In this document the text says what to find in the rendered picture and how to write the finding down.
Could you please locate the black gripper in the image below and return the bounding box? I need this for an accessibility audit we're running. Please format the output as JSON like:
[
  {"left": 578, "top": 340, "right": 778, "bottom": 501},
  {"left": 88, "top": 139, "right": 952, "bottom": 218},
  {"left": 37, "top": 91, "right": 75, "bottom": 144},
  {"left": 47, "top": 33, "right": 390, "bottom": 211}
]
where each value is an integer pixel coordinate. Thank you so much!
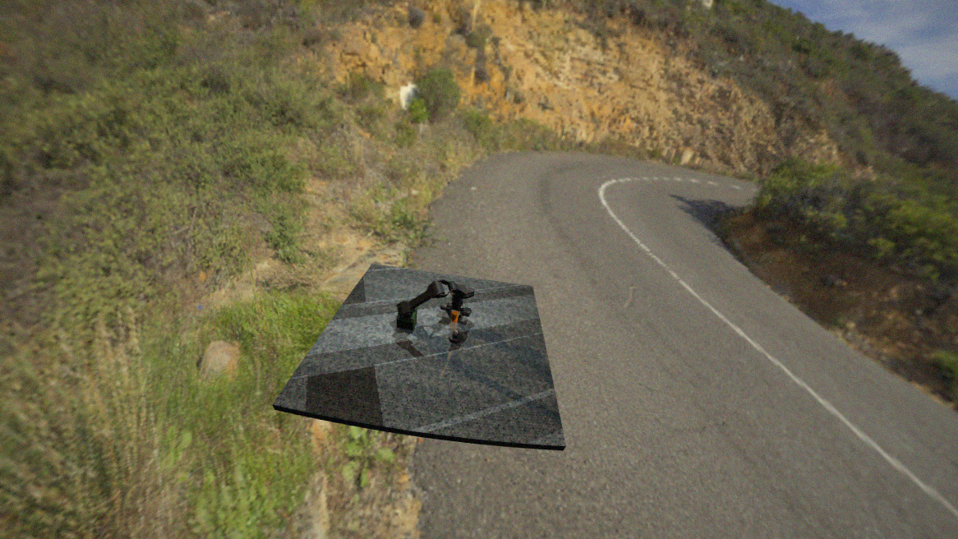
[{"left": 440, "top": 299, "right": 472, "bottom": 321}]

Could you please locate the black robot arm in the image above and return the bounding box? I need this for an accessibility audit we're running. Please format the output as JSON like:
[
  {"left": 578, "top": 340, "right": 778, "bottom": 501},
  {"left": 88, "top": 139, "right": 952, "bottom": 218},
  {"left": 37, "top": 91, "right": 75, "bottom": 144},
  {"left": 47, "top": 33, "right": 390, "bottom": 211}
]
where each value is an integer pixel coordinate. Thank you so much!
[{"left": 397, "top": 279, "right": 475, "bottom": 320}]

